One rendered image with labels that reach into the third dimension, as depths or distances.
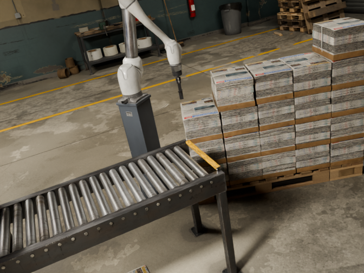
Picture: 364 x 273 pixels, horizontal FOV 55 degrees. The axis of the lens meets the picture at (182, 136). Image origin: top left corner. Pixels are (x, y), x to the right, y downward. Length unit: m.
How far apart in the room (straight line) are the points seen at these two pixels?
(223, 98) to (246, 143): 0.44
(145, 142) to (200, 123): 0.48
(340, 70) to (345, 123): 0.45
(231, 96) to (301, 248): 1.19
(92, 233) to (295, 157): 1.83
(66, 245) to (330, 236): 1.80
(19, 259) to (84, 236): 0.30
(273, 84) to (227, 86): 0.36
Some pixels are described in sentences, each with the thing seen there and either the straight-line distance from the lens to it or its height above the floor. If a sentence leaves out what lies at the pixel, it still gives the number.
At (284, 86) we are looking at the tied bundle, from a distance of 2.75.
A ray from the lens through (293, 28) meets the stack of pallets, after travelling 9.19.
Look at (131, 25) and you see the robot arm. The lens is 2.82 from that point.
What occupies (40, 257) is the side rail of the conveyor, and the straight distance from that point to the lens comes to 1.90.
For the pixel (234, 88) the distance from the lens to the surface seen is 2.64.
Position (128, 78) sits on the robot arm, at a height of 1.19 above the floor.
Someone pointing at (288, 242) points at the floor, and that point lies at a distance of 2.69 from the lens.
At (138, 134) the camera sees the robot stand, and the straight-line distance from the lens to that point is 2.82.
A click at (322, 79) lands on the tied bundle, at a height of 0.94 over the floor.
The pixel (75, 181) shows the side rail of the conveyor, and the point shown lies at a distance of 2.27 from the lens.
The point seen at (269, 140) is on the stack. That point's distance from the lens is 2.88.
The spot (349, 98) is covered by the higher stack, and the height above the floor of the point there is 0.74.
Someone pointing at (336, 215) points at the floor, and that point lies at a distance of 2.95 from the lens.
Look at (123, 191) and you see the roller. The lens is 2.01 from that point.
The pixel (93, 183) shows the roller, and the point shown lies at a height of 0.80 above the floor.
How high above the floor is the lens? 1.88
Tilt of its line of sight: 26 degrees down
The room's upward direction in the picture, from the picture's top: 11 degrees counter-clockwise
